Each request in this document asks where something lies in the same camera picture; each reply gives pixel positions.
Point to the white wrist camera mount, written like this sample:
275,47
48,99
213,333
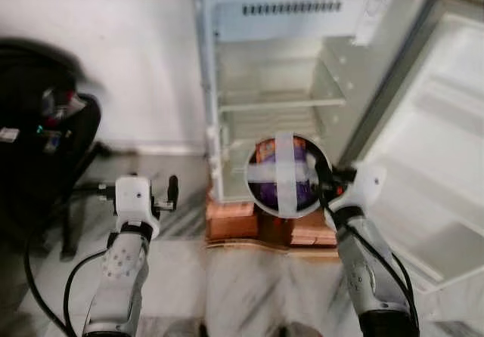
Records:
363,190
136,201

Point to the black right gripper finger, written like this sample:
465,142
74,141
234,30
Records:
324,167

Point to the white fridge door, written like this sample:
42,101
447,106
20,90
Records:
431,140

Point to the clear glass fridge shelf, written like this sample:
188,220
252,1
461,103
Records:
280,101

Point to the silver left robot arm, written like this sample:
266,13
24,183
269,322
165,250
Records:
121,276

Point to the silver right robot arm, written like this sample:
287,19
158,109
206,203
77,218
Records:
370,276

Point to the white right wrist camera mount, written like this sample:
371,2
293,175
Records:
363,190

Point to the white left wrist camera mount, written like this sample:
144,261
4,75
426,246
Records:
136,201

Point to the round clear taped food container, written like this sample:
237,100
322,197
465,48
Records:
287,174

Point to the black bag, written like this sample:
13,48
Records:
30,148

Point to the white single-door fridge body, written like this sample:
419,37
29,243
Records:
302,57

